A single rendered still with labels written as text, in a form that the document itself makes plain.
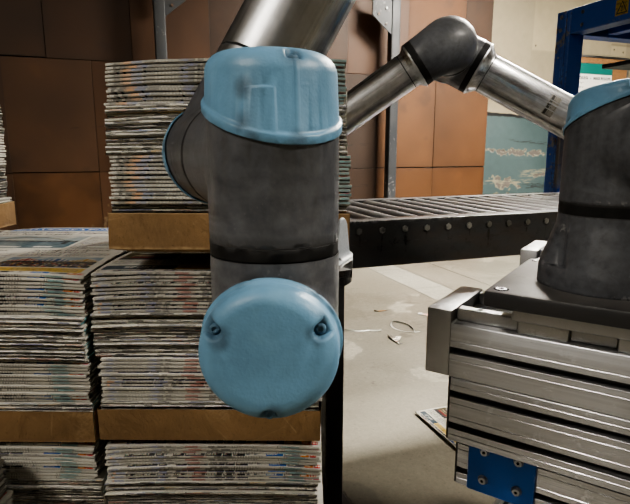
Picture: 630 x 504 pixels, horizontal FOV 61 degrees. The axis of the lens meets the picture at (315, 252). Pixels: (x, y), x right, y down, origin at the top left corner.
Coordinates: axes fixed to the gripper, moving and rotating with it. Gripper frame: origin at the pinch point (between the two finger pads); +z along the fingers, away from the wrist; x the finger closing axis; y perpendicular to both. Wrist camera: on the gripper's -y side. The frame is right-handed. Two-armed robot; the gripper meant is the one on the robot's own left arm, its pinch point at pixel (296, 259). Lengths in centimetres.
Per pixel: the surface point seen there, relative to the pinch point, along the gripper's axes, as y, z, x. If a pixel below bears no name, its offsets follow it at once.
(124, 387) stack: -17.2, 2.6, 22.2
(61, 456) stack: -27.0, 2.8, 31.2
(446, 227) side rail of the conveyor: -8, 80, -36
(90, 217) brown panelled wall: -39, 339, 171
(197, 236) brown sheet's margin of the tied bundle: 2.4, 1.4, 11.7
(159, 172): 9.9, 2.3, 16.1
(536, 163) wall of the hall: -3, 495, -225
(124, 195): 7.2, 2.0, 20.3
